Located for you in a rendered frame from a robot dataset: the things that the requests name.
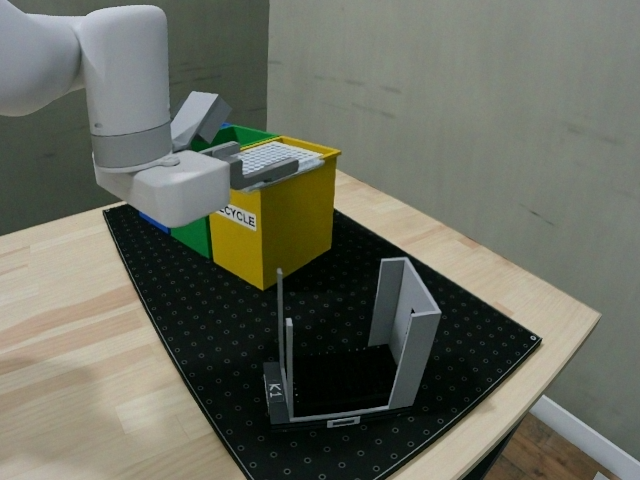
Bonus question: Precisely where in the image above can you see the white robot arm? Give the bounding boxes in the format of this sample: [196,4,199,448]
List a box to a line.
[0,0,232,168]

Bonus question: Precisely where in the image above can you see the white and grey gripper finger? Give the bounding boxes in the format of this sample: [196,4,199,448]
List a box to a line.
[216,155,299,190]
[187,141,240,158]

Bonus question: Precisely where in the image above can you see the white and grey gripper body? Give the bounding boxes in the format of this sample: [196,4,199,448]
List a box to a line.
[92,148,230,228]

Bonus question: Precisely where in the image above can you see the yellow recycle bin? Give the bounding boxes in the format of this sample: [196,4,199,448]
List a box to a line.
[209,136,341,291]

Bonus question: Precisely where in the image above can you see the blue bin with label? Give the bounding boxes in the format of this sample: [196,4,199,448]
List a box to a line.
[139,123,232,234]

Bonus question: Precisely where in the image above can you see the green bin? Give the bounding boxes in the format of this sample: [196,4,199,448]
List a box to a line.
[171,125,280,259]

